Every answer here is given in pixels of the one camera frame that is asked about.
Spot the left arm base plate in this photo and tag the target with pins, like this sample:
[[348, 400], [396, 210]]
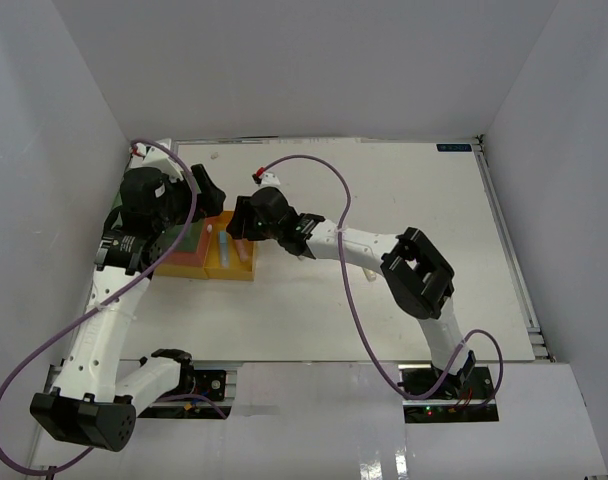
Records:
[[211, 398]]

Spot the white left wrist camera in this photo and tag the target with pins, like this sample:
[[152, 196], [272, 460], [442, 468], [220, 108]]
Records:
[[143, 155]]

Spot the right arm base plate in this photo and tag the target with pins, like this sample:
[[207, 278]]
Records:
[[468, 404]]

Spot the blue table label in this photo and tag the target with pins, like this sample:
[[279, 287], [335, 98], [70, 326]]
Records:
[[453, 147]]

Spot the red drawer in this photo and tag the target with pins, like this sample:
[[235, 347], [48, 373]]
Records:
[[195, 258]]

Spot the yellow drawer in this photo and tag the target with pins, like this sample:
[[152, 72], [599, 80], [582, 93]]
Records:
[[209, 253]]

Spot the orange cap highlighter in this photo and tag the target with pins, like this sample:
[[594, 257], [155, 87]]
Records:
[[241, 250]]

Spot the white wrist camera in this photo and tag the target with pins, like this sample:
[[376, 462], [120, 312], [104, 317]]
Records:
[[265, 178], [143, 155]]

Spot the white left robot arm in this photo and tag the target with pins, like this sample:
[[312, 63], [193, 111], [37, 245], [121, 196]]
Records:
[[88, 404]]

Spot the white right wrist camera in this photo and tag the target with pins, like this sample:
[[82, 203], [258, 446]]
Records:
[[265, 178]]

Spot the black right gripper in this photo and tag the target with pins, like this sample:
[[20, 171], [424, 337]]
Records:
[[236, 227]]

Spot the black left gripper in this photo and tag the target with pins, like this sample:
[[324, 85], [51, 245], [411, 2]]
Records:
[[209, 202]]

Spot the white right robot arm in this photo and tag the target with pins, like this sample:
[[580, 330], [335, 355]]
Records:
[[417, 275]]

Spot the blue cap highlighter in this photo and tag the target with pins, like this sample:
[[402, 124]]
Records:
[[224, 249]]

